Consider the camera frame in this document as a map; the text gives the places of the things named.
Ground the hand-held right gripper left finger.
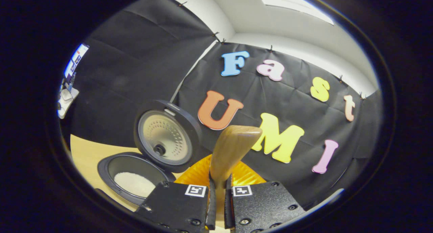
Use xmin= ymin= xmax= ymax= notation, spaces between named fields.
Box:
xmin=135 ymin=154 xmax=217 ymax=233

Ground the wooden spoon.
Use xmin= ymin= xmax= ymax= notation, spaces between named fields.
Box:
xmin=210 ymin=125 xmax=263 ymax=225

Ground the dark grey rice cooker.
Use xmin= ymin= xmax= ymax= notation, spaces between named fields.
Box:
xmin=97 ymin=100 xmax=203 ymax=206

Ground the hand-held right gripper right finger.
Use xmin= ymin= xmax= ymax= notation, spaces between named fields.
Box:
xmin=224 ymin=163 xmax=306 ymax=233

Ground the large ceiling light panel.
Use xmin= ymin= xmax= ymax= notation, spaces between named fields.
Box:
xmin=254 ymin=0 xmax=335 ymax=25

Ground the white box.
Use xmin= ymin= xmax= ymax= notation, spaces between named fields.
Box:
xmin=57 ymin=87 xmax=80 ymax=120

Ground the computer monitor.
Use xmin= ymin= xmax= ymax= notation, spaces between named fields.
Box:
xmin=64 ymin=43 xmax=90 ymax=81

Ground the white rice heap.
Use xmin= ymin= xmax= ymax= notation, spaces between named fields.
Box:
xmin=114 ymin=172 xmax=157 ymax=198

